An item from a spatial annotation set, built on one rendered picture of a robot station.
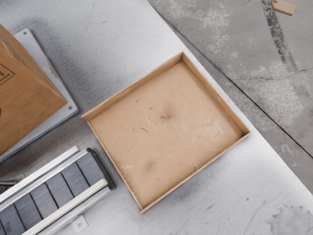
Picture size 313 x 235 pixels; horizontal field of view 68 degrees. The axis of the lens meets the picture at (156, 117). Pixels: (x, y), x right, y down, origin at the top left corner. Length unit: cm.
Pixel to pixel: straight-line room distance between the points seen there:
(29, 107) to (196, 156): 38
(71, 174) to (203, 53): 128
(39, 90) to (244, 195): 50
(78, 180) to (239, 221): 36
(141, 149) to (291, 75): 132
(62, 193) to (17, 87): 23
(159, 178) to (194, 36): 129
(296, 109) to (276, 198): 109
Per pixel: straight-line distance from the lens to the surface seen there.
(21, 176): 66
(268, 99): 160
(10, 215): 61
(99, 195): 53
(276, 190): 60
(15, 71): 47
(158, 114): 57
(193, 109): 58
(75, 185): 54
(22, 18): 85
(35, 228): 54
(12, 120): 57
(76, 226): 60
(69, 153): 46
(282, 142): 155
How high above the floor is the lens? 138
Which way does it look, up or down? 74 degrees down
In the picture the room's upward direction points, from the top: 12 degrees counter-clockwise
